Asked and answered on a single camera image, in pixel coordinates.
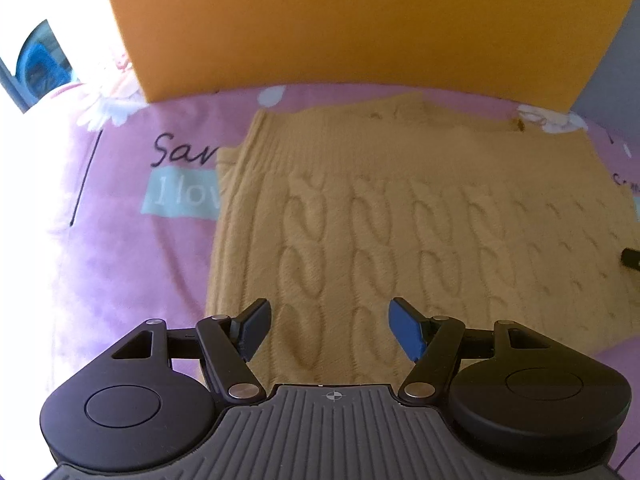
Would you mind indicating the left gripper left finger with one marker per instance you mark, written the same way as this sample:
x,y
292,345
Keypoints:
x,y
227,345

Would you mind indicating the orange storage box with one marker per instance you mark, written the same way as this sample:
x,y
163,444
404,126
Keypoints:
x,y
540,52

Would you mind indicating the beige cable knit sweater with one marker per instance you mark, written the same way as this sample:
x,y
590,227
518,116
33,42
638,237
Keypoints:
x,y
331,212

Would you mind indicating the purple floral bed sheet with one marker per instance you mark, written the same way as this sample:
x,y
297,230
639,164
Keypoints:
x,y
109,211

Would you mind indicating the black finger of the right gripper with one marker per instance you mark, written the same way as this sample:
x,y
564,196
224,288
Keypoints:
x,y
630,258

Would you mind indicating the white washing machine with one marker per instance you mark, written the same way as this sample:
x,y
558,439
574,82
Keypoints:
x,y
41,67

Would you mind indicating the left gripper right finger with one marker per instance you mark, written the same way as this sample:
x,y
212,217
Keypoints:
x,y
432,344

